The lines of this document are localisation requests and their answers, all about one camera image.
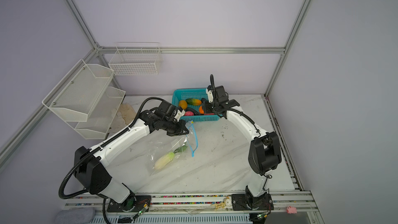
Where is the white radish toy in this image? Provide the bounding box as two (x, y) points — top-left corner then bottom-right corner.
(153, 145), (188, 171)

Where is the green yellow cucumber toy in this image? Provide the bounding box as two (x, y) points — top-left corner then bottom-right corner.
(185, 98), (202, 106)

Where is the pink pig figure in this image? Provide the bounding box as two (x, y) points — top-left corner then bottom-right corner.
(286, 206), (297, 214)

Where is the pink dragonfruit toy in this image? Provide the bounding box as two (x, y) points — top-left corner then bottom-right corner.
(184, 111), (194, 116)

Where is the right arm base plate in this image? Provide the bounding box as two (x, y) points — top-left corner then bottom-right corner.
(231, 193), (274, 211)

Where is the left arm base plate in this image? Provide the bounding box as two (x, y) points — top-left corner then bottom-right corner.
(106, 195), (152, 213)

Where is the yellow lemon toy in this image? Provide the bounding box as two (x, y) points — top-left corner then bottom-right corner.
(178, 100), (188, 110)

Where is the teal plastic basket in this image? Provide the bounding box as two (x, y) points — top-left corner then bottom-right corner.
(172, 88), (220, 122)

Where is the beige cloth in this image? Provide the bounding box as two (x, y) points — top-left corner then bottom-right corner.
(110, 104), (136, 132)

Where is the dark eggplant toy lower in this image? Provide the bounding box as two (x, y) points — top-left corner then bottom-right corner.
(185, 107), (202, 116)

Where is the white mesh two-tier shelf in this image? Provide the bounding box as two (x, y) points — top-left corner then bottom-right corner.
(42, 60), (125, 140)

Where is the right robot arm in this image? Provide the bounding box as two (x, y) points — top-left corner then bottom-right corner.
(203, 84), (282, 209)

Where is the white wire basket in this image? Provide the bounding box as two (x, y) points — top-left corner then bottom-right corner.
(108, 42), (163, 76)

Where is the grey cloth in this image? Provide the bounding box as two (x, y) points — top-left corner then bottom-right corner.
(55, 208), (95, 224)

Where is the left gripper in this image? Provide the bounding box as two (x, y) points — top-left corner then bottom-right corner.
(162, 118), (190, 137)

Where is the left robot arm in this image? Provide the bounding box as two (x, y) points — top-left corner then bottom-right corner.
(72, 97), (188, 205)

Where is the clear zip top bag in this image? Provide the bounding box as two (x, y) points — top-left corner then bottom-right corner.
(146, 121), (199, 175)

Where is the yellow wooden toy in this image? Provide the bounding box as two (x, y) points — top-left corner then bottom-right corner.
(213, 197), (232, 209)

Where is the black corrugated cable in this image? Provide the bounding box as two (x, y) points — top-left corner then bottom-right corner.
(58, 96), (170, 224)

